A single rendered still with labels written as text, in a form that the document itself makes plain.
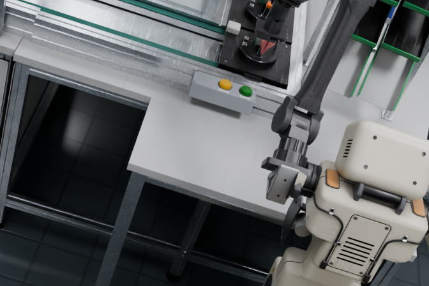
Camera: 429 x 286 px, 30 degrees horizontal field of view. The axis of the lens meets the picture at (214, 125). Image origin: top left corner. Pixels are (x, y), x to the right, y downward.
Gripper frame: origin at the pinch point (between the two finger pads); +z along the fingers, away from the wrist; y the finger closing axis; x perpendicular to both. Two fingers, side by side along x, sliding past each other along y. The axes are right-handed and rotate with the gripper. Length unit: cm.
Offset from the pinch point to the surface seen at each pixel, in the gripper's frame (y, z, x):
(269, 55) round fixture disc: -4.1, 7.1, -9.1
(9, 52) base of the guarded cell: 77, 22, 13
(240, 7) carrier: 8.1, 9.7, -36.7
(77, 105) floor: 60, 108, -68
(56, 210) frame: 50, 88, 14
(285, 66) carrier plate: -10.6, 9.1, -9.2
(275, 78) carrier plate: -7.8, 8.9, -0.3
